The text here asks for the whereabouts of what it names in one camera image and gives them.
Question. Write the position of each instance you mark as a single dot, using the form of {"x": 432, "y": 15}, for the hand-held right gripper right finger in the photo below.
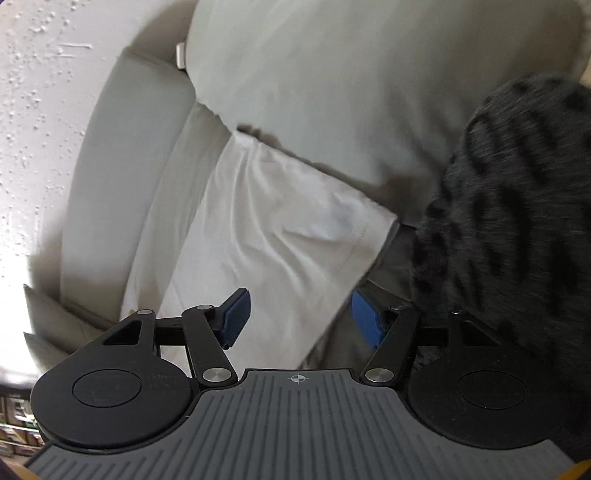
{"x": 367, "y": 318}

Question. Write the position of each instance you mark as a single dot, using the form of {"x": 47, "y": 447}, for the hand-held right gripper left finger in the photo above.
{"x": 235, "y": 318}

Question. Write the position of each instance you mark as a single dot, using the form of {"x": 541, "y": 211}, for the white hoodie with brown lettering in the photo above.
{"x": 277, "y": 230}

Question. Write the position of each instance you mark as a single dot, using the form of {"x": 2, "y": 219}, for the dark grey spotted blanket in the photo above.
{"x": 517, "y": 207}

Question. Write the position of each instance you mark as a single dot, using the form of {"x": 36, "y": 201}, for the grey fabric sofa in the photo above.
{"x": 124, "y": 161}

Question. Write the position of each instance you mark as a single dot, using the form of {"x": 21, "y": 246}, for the pale grey seat cushion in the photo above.
{"x": 369, "y": 83}

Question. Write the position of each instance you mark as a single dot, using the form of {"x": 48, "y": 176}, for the wooden bookshelf with books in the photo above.
{"x": 18, "y": 424}

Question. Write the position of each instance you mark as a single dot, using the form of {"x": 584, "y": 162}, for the small metal bracket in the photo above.
{"x": 180, "y": 54}

